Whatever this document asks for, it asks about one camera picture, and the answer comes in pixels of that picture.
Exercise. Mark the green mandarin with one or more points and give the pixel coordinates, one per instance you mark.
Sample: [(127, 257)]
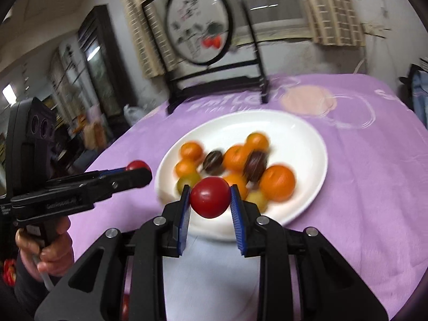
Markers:
[(185, 183)]

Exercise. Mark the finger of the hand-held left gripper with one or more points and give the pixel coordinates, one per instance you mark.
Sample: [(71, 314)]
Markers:
[(113, 173), (130, 180)]

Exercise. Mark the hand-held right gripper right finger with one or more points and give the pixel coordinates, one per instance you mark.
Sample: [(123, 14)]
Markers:
[(236, 220)]

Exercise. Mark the dark wooden cabinet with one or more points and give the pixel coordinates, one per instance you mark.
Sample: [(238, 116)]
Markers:
[(100, 73)]

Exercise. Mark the small tan round fruit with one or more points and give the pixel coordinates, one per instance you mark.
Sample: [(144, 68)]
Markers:
[(257, 200)]

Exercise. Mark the person's left hand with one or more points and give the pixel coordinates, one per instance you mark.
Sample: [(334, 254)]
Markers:
[(57, 250)]

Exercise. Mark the yellow-orange citrus fruit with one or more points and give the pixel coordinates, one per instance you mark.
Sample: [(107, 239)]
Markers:
[(257, 141)]

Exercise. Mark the dark brown water chestnut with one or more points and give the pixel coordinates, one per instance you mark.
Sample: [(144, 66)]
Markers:
[(255, 166), (213, 162)]

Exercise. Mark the white plastic bag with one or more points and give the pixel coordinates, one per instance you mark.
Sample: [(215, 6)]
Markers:
[(133, 115)]

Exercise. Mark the person's left forearm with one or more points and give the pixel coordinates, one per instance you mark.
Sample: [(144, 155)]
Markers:
[(20, 294)]

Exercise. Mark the red cherry tomato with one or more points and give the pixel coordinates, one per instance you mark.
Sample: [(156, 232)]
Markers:
[(125, 307), (138, 165), (209, 197)]

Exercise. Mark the blue cloth pile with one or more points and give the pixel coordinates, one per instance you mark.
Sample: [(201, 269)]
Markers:
[(421, 97)]

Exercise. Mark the window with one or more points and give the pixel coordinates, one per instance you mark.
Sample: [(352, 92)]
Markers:
[(267, 6)]

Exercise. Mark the tan chair cushion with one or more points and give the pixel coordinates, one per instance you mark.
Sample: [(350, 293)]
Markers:
[(92, 133)]

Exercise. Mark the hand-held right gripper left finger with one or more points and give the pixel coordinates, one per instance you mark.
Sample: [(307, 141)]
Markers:
[(184, 220)]

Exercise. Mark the white oval plate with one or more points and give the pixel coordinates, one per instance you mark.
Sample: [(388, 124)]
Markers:
[(294, 133)]

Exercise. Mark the orange mandarin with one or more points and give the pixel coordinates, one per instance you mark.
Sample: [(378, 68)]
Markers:
[(277, 183), (235, 157), (191, 150), (238, 183), (185, 168)]

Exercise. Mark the purple tablecloth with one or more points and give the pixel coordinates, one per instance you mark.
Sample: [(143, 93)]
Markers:
[(351, 190)]

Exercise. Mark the black framed decorative screen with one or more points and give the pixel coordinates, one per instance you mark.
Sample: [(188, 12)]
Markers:
[(200, 23)]

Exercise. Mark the beige checked curtain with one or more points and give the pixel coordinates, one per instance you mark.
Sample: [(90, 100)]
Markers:
[(334, 13), (147, 33)]

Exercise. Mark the patterned curtain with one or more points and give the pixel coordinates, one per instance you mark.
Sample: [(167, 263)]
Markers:
[(63, 87)]

